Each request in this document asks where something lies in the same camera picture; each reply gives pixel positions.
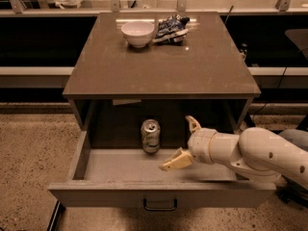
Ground open grey top drawer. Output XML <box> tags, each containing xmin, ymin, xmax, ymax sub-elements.
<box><xmin>47</xmin><ymin>100</ymin><xmax>277</xmax><ymax>209</ymax></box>

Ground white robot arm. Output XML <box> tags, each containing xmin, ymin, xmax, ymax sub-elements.
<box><xmin>160</xmin><ymin>115</ymin><xmax>308</xmax><ymax>190</ymax></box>

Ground brown cabinet with counter top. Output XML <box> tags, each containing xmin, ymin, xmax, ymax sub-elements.
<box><xmin>64</xmin><ymin>12</ymin><xmax>260</xmax><ymax>125</ymax></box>

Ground person's knee in jeans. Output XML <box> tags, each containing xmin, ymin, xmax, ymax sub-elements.
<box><xmin>279</xmin><ymin>129</ymin><xmax>308</xmax><ymax>151</ymax></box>

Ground white ceramic bowl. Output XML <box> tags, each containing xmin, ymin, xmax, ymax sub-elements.
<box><xmin>121</xmin><ymin>21</ymin><xmax>155</xmax><ymax>48</ymax></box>

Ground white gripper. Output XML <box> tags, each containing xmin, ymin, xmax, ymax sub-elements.
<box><xmin>159</xmin><ymin>115</ymin><xmax>218</xmax><ymax>171</ymax></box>

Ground black metal drawer handle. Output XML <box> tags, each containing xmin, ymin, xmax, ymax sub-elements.
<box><xmin>142</xmin><ymin>198</ymin><xmax>178</xmax><ymax>212</ymax></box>

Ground paper label under counter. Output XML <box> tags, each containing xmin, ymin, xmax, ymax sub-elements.
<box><xmin>113</xmin><ymin>99</ymin><xmax>141</xmax><ymax>106</ymax></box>

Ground green 7up soda can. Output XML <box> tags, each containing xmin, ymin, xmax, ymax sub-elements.
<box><xmin>141</xmin><ymin>119</ymin><xmax>161</xmax><ymax>154</ymax></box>

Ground blue crumpled chip bag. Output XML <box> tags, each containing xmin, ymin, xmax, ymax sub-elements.
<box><xmin>153</xmin><ymin>14</ymin><xmax>190</xmax><ymax>44</ymax></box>

